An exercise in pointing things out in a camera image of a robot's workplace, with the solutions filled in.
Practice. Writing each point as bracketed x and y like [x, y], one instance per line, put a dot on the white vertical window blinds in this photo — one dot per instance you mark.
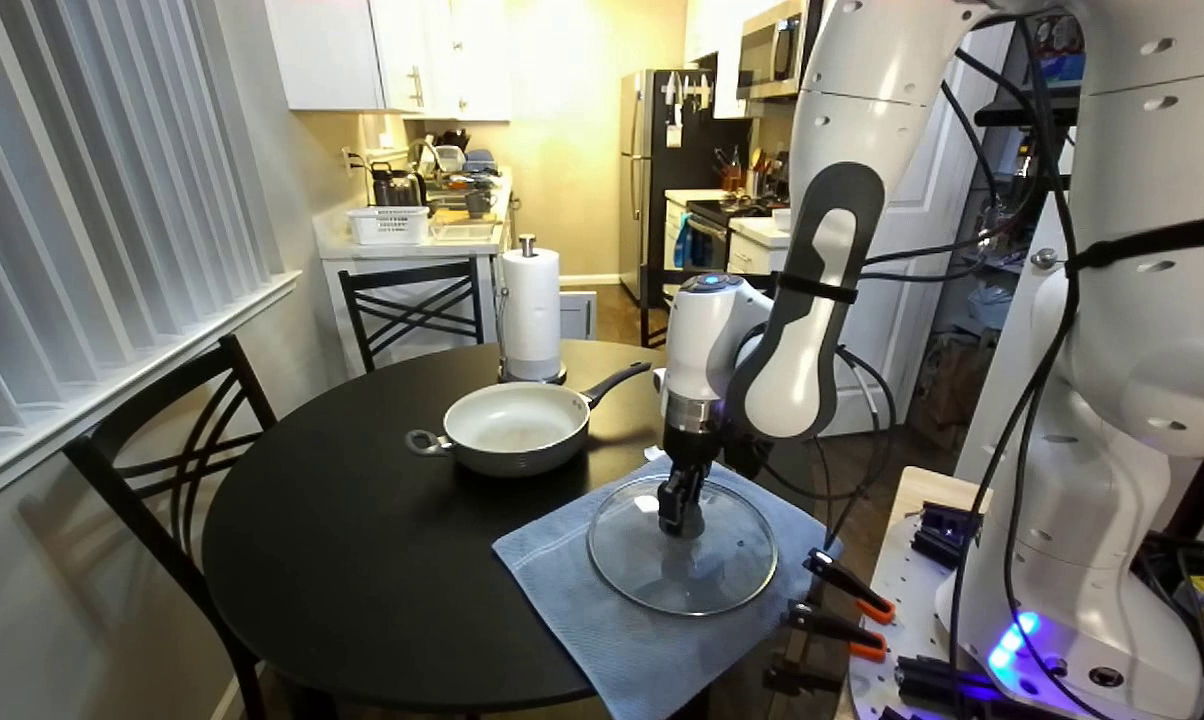
[92, 203]

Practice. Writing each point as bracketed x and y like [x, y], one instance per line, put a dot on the blue towel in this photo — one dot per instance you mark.
[586, 627]

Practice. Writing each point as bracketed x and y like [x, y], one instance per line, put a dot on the white paper towel roll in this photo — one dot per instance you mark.
[528, 313]

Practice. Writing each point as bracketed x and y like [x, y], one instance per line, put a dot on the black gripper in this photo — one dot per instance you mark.
[691, 445]

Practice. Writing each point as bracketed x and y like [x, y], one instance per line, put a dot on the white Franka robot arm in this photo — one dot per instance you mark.
[1134, 335]

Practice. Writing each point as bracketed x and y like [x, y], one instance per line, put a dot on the white kitchen counter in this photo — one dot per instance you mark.
[401, 253]

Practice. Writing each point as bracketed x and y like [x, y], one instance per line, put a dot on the laptop with lit screen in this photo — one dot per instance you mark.
[1057, 67]

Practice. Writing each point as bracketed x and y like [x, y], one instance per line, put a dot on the gray frying pan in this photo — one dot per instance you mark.
[512, 426]

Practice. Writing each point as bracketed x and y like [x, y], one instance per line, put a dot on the black coffee maker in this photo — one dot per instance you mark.
[394, 183]

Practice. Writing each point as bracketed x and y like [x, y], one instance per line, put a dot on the white panel door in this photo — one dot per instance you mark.
[905, 362]

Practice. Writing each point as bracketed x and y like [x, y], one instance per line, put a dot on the white kitchen cabinets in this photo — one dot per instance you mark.
[387, 52]

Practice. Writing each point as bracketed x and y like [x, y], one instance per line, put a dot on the gray glass pan lid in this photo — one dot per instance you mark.
[706, 576]

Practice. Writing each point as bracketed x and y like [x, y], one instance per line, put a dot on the white plastic container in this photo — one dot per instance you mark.
[388, 224]

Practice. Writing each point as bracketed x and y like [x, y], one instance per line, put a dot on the white wall vent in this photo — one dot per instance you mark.
[579, 313]

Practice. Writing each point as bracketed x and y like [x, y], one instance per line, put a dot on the steel microwave oven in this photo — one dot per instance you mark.
[771, 48]

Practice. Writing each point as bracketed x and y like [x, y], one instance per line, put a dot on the metal paper towel holder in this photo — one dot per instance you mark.
[528, 242]

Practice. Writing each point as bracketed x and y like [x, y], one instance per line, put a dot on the black orange spring clamp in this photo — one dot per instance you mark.
[844, 587]
[835, 627]

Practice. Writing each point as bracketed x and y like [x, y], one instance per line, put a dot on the black metal chair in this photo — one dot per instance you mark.
[160, 395]
[651, 320]
[415, 276]

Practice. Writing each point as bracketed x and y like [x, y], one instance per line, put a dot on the robot mounting platform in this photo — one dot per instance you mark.
[892, 615]

